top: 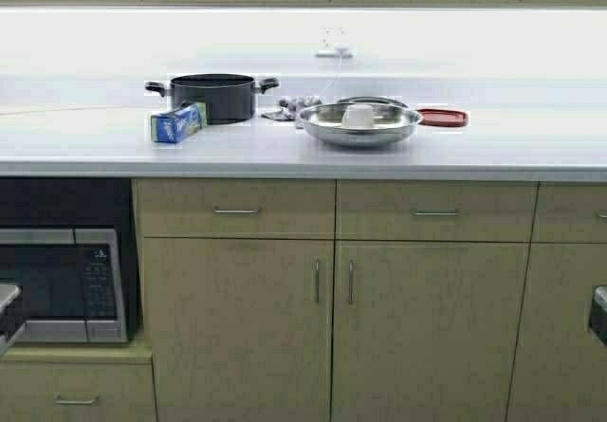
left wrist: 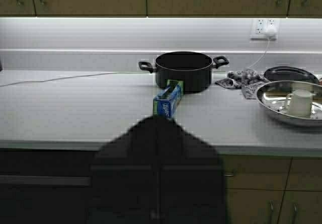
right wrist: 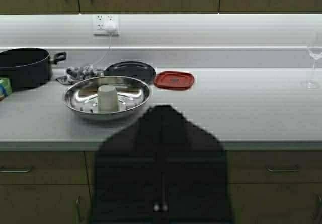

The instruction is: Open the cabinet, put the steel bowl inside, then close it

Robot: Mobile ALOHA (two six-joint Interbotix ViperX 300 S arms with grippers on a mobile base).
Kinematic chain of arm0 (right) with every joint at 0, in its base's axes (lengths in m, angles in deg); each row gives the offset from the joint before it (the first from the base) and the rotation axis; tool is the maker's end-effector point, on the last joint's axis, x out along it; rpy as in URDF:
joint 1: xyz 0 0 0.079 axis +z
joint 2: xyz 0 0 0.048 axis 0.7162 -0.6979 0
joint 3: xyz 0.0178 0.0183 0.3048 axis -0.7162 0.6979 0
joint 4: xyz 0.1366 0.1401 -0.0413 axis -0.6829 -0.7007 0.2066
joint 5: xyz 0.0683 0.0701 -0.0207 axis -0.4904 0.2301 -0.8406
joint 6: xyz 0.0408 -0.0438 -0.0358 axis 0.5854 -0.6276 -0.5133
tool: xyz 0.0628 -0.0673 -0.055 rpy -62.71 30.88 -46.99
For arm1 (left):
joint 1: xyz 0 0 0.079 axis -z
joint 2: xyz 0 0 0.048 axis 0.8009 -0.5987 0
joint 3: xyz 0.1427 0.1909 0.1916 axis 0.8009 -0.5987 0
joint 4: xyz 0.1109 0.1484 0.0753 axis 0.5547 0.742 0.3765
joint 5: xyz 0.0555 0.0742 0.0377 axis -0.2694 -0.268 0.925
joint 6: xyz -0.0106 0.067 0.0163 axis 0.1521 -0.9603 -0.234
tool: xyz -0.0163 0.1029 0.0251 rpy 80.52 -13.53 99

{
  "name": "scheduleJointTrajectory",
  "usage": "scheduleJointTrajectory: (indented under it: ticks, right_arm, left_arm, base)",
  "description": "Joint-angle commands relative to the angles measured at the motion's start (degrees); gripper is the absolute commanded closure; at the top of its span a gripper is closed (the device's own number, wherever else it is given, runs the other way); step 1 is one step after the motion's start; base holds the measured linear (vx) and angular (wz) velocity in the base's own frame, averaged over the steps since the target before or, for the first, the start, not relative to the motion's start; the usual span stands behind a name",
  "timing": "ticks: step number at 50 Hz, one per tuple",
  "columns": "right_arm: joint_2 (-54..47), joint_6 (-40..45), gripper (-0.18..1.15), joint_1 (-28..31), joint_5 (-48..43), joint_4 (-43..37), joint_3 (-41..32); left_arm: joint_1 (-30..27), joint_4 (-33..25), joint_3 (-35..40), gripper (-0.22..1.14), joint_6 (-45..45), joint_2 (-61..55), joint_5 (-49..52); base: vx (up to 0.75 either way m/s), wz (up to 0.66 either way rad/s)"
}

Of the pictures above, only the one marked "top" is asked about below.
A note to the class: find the dark grey plate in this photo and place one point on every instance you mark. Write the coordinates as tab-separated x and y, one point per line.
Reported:
374	100

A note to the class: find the white wall outlet plate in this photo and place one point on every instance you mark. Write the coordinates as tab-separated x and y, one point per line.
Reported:
329	39

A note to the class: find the wooden drawer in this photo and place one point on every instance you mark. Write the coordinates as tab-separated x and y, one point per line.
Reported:
235	208
435	210

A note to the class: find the black cooking pot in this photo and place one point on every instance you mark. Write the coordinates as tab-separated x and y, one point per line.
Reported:
229	98

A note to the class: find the left lower cabinet door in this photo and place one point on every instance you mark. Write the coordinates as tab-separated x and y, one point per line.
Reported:
234	329

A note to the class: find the far right lower cabinet door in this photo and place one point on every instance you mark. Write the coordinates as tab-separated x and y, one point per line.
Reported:
560	364

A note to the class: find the left wooden drawer front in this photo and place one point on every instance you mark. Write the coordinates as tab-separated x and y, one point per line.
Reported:
235	208

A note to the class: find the right wooden drawer front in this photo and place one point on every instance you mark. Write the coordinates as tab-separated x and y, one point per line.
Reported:
435	210

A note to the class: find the drawer metal handle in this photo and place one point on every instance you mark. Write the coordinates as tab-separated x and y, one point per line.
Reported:
217	210
426	213

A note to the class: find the large stainless steel bowl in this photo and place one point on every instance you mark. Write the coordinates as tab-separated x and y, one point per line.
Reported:
392	124

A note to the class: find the drawer under microwave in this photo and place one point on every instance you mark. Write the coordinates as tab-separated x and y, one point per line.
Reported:
76	392

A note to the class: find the left door metal handle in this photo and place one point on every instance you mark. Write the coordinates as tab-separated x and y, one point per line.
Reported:
317	281

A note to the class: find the white cup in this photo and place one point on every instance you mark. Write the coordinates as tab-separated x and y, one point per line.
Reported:
358	116

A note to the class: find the grey patterned dish towel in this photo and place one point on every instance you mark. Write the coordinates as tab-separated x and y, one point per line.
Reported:
289	108

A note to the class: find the right door metal handle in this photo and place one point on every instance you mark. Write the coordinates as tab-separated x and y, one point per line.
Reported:
351	283

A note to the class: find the door metal handle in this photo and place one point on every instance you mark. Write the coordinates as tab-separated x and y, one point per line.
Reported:
317	281
351	283

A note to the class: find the stainless steel microwave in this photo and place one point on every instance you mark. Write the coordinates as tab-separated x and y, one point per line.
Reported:
74	289

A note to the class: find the left drawer metal handle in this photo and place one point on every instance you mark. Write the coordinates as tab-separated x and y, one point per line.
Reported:
217	210

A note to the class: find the far right drawer front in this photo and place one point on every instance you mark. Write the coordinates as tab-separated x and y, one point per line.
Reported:
570	213

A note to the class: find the right drawer metal handle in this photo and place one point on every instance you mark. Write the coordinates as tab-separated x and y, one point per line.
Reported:
426	213

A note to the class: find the red plastic container lid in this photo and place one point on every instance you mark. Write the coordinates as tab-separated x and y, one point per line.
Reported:
438	117

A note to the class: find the blue Ziploc bag box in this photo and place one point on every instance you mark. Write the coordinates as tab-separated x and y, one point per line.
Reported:
178	124

